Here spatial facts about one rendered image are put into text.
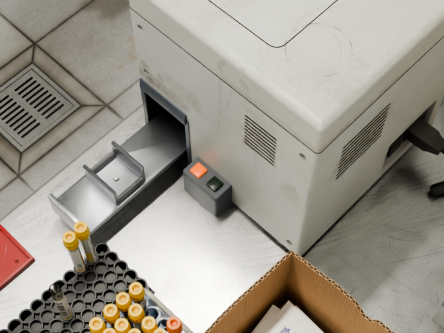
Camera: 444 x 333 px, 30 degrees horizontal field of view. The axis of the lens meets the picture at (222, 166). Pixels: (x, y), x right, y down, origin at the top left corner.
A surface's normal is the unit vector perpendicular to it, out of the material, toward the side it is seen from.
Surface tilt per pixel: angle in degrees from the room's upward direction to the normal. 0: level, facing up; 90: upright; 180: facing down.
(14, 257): 0
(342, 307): 87
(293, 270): 89
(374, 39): 0
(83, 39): 0
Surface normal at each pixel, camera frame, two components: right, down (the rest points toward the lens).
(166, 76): -0.69, 0.62
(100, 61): 0.00, -0.50
